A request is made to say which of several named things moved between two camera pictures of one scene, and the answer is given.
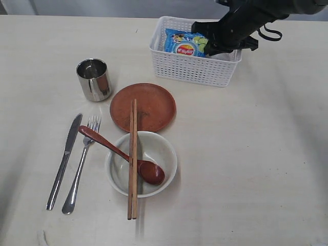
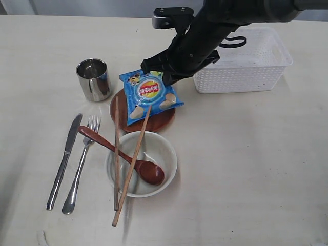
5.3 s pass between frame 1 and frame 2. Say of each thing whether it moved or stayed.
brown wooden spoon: stayed
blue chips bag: moved
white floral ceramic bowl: stayed
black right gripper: moved
